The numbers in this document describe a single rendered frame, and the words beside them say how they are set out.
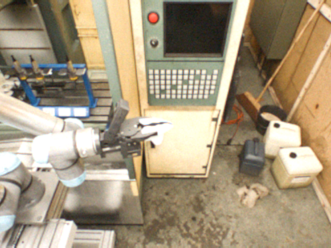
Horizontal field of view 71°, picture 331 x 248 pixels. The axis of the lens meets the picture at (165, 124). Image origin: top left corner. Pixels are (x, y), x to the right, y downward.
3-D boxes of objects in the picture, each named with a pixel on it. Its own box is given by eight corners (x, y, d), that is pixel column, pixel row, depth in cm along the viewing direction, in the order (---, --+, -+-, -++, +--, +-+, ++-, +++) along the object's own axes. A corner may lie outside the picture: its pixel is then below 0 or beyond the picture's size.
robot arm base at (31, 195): (36, 213, 89) (25, 201, 82) (-3, 211, 89) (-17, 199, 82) (51, 178, 100) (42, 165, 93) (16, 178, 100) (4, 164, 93)
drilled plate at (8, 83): (13, 101, 170) (10, 95, 167) (-26, 101, 170) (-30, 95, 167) (26, 82, 186) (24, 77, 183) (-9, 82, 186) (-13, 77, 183)
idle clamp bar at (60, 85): (66, 91, 185) (64, 84, 181) (33, 92, 184) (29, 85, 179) (67, 87, 188) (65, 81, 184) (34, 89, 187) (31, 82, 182)
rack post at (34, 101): (36, 107, 171) (17, 73, 150) (28, 107, 171) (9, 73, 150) (41, 99, 178) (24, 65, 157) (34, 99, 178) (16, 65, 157)
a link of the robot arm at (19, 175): (34, 166, 93) (18, 144, 83) (28, 196, 83) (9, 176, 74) (1, 171, 91) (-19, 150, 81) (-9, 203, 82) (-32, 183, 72)
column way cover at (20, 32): (58, 66, 210) (35, 6, 173) (5, 66, 210) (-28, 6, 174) (60, 63, 214) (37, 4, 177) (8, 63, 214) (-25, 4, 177)
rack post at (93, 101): (95, 107, 171) (85, 73, 150) (87, 107, 171) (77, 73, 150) (98, 99, 178) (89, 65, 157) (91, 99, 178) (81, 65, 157)
